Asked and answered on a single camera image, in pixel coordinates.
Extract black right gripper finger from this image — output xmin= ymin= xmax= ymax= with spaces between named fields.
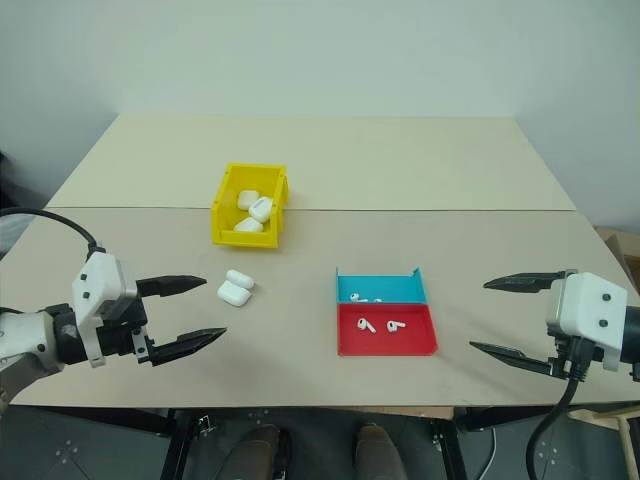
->
xmin=482 ymin=270 xmax=577 ymax=295
xmin=468 ymin=340 xmax=557 ymax=377

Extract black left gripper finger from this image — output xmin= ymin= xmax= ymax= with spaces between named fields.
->
xmin=149 ymin=327 xmax=228 ymax=367
xmin=135 ymin=274 xmax=208 ymax=300

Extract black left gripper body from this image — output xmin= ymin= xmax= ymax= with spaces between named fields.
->
xmin=97 ymin=294 xmax=154 ymax=365

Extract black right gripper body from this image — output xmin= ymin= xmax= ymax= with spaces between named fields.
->
xmin=546 ymin=329 xmax=607 ymax=382

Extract yellow plastic bin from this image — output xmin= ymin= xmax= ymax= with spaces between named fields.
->
xmin=209 ymin=161 xmax=293 ymax=250

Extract brown cardboard box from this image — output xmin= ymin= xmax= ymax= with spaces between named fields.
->
xmin=593 ymin=225 xmax=640 ymax=302

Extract white cases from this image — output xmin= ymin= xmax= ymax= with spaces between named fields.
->
xmin=248 ymin=196 xmax=274 ymax=224

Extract black table leg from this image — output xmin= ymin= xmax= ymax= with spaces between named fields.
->
xmin=158 ymin=408 xmax=207 ymax=480
xmin=429 ymin=406 xmax=472 ymax=480

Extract red plastic tray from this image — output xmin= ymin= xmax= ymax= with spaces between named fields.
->
xmin=335 ymin=302 xmax=441 ymax=358

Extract dark rounded shape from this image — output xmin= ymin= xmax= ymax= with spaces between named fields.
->
xmin=354 ymin=422 xmax=408 ymax=480
xmin=233 ymin=423 xmax=282 ymax=480

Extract blue plastic tray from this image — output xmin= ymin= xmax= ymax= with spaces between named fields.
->
xmin=334 ymin=265 xmax=432 ymax=306

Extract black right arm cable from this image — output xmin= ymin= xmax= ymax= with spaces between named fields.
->
xmin=527 ymin=338 xmax=595 ymax=480

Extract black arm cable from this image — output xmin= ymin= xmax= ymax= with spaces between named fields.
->
xmin=0 ymin=207 xmax=107 ymax=257
xmin=527 ymin=338 xmax=595 ymax=480

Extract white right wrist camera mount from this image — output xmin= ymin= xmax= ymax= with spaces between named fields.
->
xmin=545 ymin=272 xmax=629 ymax=373

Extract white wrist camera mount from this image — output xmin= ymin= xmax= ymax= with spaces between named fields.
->
xmin=71 ymin=251 xmax=139 ymax=369
xmin=545 ymin=272 xmax=629 ymax=373

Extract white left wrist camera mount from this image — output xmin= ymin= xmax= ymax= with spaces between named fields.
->
xmin=71 ymin=251 xmax=139 ymax=369

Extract light wooden frame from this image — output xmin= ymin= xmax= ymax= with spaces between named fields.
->
xmin=568 ymin=398 xmax=640 ymax=480

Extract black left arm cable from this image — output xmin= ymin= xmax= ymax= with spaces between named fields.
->
xmin=0 ymin=207 xmax=107 ymax=257

